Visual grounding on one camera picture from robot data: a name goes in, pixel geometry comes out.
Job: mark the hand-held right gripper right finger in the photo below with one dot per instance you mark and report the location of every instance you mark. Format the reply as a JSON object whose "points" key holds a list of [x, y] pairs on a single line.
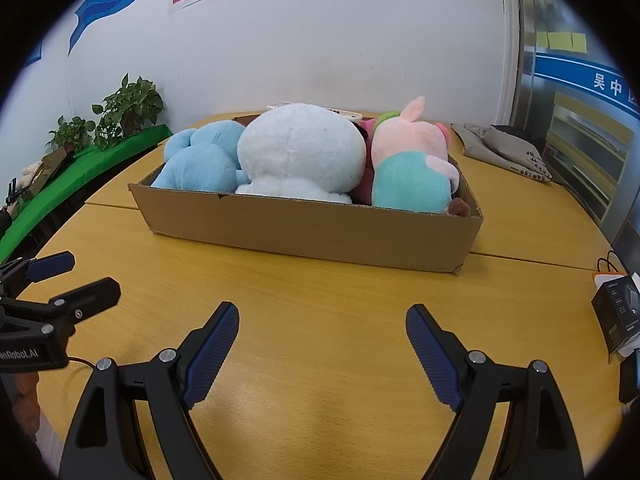
{"points": [[432, 355]]}

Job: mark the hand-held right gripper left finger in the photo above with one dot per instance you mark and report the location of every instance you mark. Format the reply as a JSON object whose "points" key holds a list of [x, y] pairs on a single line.
{"points": [[210, 355]]}

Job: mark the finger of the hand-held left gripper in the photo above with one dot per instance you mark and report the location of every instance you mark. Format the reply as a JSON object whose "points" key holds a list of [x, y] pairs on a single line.
{"points": [[50, 266], [87, 297]]}

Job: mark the cardboard box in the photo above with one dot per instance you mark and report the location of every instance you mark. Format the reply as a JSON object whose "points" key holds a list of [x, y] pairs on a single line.
{"points": [[300, 230]]}

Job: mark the pink pig plush toy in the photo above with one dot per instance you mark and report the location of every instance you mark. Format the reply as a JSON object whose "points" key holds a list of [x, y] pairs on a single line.
{"points": [[405, 180]]}

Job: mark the blue plush toy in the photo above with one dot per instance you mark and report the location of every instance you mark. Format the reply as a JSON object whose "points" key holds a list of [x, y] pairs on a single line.
{"points": [[200, 155]]}

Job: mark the white plush toy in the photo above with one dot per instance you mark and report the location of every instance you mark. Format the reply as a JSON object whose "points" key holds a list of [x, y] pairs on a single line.
{"points": [[300, 150]]}

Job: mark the green plush toy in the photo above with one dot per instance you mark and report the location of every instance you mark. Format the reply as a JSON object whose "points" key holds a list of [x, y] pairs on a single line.
{"points": [[387, 117]]}

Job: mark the wooden desktop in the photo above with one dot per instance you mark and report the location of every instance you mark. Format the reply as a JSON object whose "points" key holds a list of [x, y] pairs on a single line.
{"points": [[325, 320]]}

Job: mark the person's left hand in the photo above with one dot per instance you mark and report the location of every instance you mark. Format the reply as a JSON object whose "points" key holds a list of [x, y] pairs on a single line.
{"points": [[26, 402]]}

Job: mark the black stand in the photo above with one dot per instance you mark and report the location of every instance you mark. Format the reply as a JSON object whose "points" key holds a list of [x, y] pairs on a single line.
{"points": [[15, 192]]}

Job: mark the beige plush toy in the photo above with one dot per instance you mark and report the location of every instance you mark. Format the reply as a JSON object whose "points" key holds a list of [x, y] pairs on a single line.
{"points": [[30, 170]]}

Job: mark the brown box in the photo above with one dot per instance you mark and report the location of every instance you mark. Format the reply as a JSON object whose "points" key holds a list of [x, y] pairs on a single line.
{"points": [[50, 167]]}

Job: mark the small potted plant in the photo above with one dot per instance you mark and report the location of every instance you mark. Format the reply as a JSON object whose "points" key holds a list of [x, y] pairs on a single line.
{"points": [[72, 132]]}

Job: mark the brown plush toy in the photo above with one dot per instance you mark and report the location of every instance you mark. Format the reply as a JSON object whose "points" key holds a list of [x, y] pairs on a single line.
{"points": [[458, 207]]}

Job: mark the large potted plant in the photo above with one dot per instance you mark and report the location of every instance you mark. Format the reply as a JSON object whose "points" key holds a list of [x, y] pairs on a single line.
{"points": [[127, 105]]}

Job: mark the orange white charger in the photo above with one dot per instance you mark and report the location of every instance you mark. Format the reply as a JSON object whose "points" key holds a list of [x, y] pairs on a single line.
{"points": [[602, 280]]}

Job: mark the black carton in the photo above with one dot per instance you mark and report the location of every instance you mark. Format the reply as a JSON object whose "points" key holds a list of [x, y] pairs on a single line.
{"points": [[617, 310]]}

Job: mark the black device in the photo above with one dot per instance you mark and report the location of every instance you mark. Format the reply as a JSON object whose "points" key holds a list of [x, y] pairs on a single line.
{"points": [[629, 380]]}

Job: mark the grey cloth bag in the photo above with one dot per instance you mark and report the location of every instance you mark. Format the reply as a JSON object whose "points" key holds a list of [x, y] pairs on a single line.
{"points": [[505, 150]]}

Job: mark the glass door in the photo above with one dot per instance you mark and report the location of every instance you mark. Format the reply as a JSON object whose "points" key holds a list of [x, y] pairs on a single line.
{"points": [[585, 160]]}

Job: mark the yellow sticky note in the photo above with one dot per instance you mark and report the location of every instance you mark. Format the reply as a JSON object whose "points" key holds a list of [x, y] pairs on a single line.
{"points": [[543, 40], [566, 41], [579, 42], [555, 40]]}

